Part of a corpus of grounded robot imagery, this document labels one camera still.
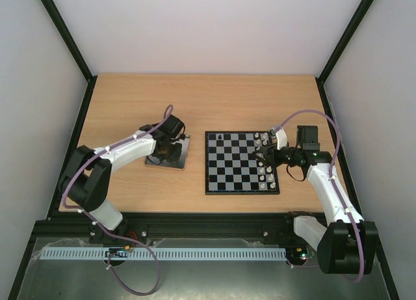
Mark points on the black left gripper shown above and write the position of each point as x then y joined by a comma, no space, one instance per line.
175,157

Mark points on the white slotted cable duct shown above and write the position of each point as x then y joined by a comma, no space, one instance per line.
165,254

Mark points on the metal tray wooden rim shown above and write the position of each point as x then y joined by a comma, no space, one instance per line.
184,139

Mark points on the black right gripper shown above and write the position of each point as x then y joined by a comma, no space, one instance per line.
270,155

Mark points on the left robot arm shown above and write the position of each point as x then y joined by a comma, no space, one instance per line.
87,175

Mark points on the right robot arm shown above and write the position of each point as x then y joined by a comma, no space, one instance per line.
347,244

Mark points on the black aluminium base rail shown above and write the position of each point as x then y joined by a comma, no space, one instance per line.
268,228

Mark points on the black white chessboard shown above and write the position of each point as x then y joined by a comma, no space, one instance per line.
230,165

